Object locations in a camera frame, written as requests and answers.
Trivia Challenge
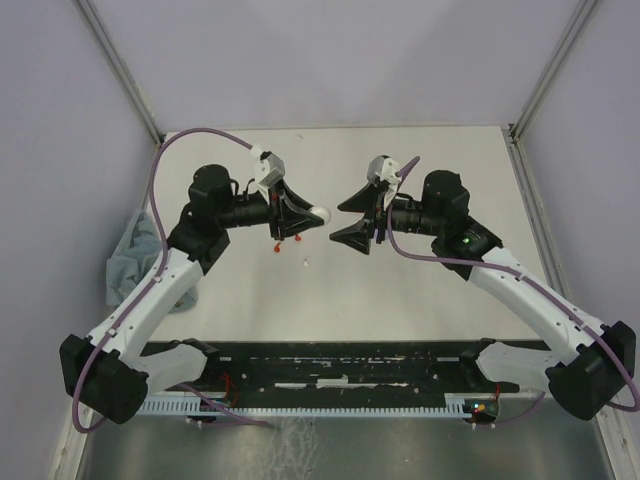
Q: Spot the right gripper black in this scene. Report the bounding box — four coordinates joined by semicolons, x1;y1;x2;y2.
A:
330;180;444;255

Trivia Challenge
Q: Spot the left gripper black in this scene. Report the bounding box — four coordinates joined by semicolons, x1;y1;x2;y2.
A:
218;179;325;241

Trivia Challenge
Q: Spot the white earbud charging case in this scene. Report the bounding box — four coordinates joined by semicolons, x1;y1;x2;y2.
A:
309;206;331;225

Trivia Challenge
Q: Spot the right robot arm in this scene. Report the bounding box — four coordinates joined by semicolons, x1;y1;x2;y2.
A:
330;169;639;420

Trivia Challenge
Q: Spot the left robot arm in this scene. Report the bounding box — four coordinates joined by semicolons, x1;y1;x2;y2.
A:
60;164;330;424

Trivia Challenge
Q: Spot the blue cloth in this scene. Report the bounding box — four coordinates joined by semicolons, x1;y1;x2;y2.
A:
105;209;200;315

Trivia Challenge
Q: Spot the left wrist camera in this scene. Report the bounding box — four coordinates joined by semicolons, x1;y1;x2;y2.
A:
250;146;286;202

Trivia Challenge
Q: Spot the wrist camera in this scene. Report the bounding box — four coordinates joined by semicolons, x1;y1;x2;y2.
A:
366;155;401;192
250;146;286;202

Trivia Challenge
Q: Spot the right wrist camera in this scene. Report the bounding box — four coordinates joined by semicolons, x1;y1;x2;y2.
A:
366;155;401;192

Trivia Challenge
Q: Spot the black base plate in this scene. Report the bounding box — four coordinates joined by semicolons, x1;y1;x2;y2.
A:
193;341;520;409

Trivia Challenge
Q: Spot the light blue cable duct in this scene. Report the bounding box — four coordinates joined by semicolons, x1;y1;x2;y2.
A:
137;393;471;419

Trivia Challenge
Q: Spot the left aluminium frame post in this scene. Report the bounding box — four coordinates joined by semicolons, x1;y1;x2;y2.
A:
73;0;164;146

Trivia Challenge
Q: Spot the aluminium frame post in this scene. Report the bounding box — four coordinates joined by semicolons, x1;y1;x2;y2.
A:
509;0;602;144
73;0;164;146

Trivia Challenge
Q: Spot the right aluminium frame post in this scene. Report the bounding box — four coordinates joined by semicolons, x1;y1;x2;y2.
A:
509;0;602;144

